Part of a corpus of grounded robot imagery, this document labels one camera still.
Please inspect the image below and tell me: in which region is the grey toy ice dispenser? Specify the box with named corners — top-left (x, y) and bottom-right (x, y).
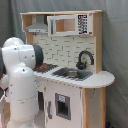
top-left (55, 93), bottom-right (71, 120)

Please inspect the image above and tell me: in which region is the white toy microwave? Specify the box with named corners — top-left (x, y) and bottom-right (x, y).
top-left (47, 14), bottom-right (93, 36)

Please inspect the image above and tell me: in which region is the black toy faucet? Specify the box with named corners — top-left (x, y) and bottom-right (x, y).
top-left (76, 50), bottom-right (94, 70)

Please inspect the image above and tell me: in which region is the wooden toy kitchen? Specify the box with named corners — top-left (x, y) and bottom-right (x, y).
top-left (21, 10), bottom-right (115, 128)

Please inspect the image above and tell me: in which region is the grey range hood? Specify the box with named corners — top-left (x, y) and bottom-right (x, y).
top-left (25, 15), bottom-right (48, 33)

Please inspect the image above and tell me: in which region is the white cupboard door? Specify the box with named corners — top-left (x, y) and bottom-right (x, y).
top-left (45, 81), bottom-right (82, 128)

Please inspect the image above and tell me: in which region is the black toy stovetop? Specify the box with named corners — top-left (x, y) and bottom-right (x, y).
top-left (35, 63), bottom-right (56, 73)

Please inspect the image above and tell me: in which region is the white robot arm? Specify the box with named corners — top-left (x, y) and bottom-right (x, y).
top-left (0, 37), bottom-right (43, 128)

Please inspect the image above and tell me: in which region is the grey toy sink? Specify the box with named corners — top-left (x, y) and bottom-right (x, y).
top-left (52, 67), bottom-right (92, 81)

